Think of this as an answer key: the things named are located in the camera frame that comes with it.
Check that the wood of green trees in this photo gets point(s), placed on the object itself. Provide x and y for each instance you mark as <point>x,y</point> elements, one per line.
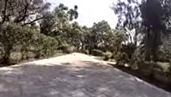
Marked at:
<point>89,35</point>

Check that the pale kerb strip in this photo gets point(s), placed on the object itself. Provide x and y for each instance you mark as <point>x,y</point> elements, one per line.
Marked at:
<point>9,68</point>

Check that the row of green bushes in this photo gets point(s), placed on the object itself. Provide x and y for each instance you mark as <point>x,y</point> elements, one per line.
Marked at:
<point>23,42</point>

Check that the low green hedge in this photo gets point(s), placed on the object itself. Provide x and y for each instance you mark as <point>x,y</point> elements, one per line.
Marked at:
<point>97,52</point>

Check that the grey brick path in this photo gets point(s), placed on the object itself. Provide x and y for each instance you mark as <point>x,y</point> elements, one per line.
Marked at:
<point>83,88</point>

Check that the tall dark tree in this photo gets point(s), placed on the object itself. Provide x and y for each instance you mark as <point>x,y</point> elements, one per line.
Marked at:
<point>151,25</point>

